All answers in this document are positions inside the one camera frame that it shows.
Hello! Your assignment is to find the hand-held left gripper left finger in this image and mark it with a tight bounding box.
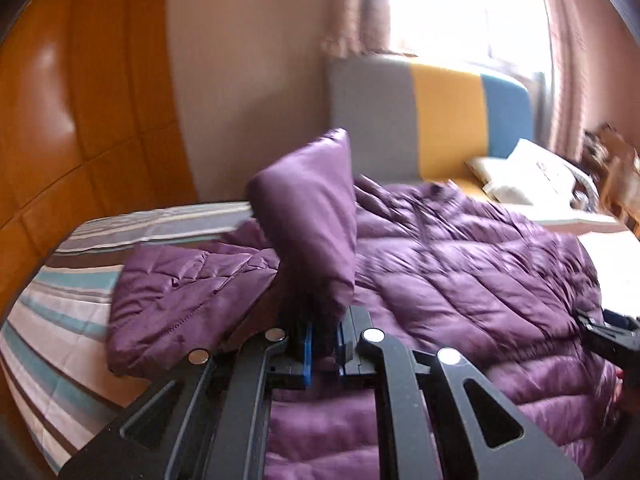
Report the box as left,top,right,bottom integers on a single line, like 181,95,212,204
59,305,321,480

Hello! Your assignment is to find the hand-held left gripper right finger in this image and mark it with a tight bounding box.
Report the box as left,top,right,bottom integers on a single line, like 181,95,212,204
337,306,586,480

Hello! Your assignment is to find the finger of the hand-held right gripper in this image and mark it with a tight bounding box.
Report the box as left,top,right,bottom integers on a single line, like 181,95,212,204
572,307,640,358

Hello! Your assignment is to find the purple down jacket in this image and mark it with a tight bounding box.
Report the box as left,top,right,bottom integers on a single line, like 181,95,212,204
107,127,626,480

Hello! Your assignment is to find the grey padded bed armrest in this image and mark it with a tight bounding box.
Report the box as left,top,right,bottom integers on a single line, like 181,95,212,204
570,170,601,211

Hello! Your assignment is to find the wicker wooden chair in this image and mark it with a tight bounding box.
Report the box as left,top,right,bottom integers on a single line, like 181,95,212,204
597,125,640,238

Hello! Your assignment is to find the white printed pillow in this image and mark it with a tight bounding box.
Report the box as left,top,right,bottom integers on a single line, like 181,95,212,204
467,139,583,206

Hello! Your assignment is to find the grey yellow blue headboard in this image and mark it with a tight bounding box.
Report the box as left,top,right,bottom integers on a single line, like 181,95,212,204
327,55,538,187

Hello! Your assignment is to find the striped bed sheet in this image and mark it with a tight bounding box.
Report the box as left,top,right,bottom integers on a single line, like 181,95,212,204
0,202,640,476

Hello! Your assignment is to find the beige patterned curtain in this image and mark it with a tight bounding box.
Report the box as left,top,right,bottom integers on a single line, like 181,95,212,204
320,0,418,58
535,0,603,161

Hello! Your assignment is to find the orange wooden wardrobe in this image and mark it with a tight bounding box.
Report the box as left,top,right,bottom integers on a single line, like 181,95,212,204
0,0,201,311

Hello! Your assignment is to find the bright window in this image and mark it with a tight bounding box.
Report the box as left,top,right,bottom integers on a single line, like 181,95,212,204
390,0,551,81

